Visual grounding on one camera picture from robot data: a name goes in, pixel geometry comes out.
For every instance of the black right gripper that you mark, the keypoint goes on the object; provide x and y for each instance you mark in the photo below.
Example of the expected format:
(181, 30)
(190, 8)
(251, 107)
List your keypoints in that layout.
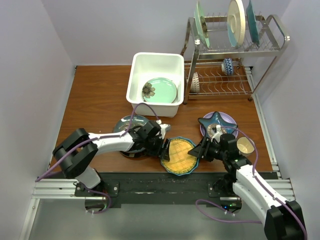
(199, 152)

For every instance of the blue zigzag bowl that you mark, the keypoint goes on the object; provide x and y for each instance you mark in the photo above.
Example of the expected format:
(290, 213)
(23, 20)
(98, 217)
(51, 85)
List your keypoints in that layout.
(227, 66)

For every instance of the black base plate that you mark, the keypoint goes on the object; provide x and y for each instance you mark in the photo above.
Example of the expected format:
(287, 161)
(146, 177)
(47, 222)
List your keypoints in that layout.
(156, 188)

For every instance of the aluminium frame rail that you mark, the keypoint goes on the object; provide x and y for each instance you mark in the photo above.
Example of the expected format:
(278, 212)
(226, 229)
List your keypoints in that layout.
(54, 212)

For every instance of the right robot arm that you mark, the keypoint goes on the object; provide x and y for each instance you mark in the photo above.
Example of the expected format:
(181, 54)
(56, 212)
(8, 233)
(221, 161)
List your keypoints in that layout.
(282, 219)

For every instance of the black gold striped plate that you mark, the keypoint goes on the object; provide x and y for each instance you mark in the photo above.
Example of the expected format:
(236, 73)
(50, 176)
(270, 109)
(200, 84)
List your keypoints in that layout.
(134, 155)

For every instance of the grey blue ceramic plate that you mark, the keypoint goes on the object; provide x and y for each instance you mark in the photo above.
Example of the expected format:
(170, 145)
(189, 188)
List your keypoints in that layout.
(123, 123)

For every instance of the white plastic bin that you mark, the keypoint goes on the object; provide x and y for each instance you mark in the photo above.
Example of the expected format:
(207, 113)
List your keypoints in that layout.
(148, 65)

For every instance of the cream blue spiral plate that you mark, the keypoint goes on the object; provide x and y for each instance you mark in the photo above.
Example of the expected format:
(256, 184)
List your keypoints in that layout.
(236, 23)

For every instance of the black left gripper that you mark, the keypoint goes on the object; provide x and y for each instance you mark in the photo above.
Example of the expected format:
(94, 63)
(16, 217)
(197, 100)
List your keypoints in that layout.
(165, 155)

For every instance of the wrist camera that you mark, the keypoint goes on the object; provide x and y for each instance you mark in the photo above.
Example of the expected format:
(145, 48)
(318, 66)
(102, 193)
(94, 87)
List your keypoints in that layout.
(164, 126)
(217, 132)

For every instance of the lavender plate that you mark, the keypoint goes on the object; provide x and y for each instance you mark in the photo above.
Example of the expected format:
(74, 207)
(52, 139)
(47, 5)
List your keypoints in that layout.
(225, 117)

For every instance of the mint green floral plate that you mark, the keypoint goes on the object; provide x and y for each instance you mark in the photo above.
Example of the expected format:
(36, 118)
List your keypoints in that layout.
(159, 90)

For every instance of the teal plate in rack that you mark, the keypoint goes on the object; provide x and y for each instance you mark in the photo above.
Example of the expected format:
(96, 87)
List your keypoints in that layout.
(252, 25)

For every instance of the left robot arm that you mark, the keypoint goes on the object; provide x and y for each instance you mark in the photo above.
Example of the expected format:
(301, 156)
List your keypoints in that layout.
(76, 152)

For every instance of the mint plate in rack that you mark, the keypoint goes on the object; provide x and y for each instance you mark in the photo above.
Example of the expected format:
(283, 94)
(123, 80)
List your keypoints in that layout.
(201, 25)

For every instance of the metal dish rack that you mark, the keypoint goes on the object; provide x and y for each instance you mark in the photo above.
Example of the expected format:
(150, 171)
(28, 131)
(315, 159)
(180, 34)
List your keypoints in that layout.
(251, 64)

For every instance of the blue polka dot plate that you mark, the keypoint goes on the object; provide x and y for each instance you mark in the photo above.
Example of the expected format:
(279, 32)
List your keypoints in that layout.
(180, 174)

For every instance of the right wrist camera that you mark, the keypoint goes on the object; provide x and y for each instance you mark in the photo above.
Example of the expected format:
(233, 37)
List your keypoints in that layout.
(217, 132)

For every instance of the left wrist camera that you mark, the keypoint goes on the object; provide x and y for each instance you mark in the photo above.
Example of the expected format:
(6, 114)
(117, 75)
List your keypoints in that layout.
(164, 126)

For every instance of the blue star-shaped dish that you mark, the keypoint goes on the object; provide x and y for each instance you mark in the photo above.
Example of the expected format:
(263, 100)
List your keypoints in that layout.
(215, 121)

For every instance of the cream ceramic mug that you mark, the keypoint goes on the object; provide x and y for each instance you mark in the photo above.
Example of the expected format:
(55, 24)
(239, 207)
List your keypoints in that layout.
(245, 146)

